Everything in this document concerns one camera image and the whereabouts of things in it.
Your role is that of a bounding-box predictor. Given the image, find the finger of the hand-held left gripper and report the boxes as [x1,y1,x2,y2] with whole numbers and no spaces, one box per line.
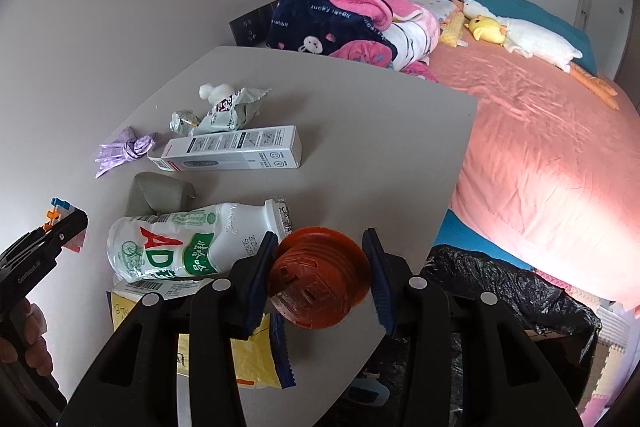
[29,210,90,259]

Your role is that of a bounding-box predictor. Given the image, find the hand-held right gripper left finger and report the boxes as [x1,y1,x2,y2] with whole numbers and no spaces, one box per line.
[59,231,281,427]

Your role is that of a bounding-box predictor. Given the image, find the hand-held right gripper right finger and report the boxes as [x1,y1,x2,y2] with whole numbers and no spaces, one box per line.
[362,228,583,427]

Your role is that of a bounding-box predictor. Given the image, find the colourful toy brick block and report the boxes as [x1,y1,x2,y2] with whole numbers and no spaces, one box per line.
[44,197,88,254]

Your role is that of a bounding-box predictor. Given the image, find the red plastic lid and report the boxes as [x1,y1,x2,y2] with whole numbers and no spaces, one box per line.
[266,227,373,330]

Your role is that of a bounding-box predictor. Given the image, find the blue serrated wrapper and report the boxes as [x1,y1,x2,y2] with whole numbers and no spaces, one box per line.
[270,312,299,389]

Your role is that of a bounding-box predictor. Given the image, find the white printed plastic bottle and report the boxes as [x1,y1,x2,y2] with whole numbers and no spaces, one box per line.
[107,198,292,284]

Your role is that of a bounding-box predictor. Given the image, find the grey pouch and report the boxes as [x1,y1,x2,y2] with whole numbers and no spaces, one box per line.
[127,173,198,215]

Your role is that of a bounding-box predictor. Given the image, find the purple plastic wrapper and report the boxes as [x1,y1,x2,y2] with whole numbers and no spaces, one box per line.
[95,127,161,179]

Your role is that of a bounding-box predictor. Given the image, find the black trash bag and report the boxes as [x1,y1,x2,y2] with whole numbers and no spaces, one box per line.
[350,244,601,427]

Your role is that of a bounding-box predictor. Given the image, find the long white cardboard box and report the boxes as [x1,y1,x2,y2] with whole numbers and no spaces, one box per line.
[147,125,303,172]

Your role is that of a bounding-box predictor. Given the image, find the person's left hand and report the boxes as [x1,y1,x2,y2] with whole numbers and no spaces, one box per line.
[0,302,55,377]

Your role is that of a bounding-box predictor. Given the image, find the blue mattress cover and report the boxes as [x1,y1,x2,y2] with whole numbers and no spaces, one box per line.
[435,209,536,273]

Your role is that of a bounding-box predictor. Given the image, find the green white snack wrapper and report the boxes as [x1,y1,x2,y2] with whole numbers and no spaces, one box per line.
[192,87,273,135]

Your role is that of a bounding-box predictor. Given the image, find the small crumpled foil wrapper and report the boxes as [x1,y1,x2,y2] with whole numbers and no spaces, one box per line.
[169,109,201,135]

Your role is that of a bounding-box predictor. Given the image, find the small white plush toy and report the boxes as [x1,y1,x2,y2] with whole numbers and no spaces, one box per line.
[199,83,236,105]

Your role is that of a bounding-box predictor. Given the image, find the pink bedsheet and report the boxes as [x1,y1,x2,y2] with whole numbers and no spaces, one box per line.
[425,27,640,308]

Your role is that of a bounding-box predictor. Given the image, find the foam floor mat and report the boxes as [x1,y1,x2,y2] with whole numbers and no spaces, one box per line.
[580,292,640,427]

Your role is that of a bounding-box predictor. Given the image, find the white pink printed blanket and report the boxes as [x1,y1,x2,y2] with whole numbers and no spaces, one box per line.
[385,4,443,72]

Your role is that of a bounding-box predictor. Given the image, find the navy pink fleece blanket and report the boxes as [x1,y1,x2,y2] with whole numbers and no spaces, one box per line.
[265,0,441,82]

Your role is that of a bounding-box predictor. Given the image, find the yellow corn plush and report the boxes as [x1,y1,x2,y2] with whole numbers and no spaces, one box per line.
[439,12,466,48]

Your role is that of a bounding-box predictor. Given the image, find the yellow duck plush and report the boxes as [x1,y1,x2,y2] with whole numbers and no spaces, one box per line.
[467,16,508,45]

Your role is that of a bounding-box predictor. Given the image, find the light blue patterned pillow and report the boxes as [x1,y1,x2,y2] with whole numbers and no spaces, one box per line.
[407,0,458,25]

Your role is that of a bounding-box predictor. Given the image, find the white goose plush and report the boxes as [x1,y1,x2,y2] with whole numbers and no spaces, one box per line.
[462,0,621,110]

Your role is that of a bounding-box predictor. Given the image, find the dark wall socket panel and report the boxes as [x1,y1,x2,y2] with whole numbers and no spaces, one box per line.
[229,2,281,48]

